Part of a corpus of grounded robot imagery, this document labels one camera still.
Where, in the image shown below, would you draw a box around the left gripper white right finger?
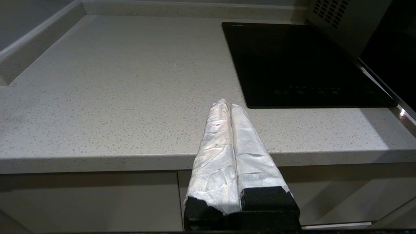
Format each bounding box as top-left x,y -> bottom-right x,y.
230,103 -> 300,212

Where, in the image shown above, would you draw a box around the black induction cooktop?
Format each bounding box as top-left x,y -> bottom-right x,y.
222,22 -> 397,109

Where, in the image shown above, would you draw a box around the black glass microwave door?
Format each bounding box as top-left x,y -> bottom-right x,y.
357,0 -> 416,137

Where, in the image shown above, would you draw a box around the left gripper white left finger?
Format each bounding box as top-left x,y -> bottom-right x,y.
184,98 -> 241,230

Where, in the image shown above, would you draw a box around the grey drawer front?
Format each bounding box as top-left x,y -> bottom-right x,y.
0,171 -> 183,233
178,162 -> 416,226

